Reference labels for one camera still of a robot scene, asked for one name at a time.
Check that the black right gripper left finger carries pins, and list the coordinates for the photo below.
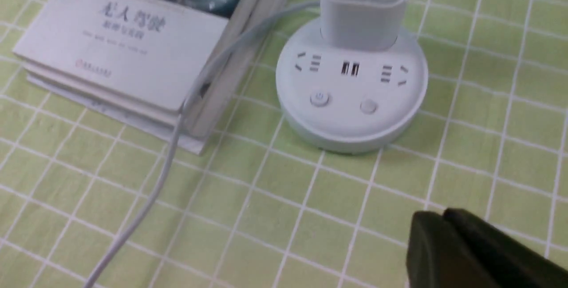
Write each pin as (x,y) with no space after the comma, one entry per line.
(437,257)

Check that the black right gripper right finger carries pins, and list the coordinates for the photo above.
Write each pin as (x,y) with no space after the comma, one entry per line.
(510,263)

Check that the white desk lamp with sockets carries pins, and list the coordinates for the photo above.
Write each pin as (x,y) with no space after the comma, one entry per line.
(351,80)

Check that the green checkered tablecloth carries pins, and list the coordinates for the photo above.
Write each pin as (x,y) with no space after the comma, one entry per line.
(263,209)

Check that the bottom thin white book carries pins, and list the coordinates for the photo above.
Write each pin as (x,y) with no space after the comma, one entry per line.
(160,131)

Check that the middle white book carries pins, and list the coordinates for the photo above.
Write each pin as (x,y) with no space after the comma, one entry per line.
(212,95)

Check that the top book with car cover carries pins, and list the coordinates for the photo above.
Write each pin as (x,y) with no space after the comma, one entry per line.
(150,51)

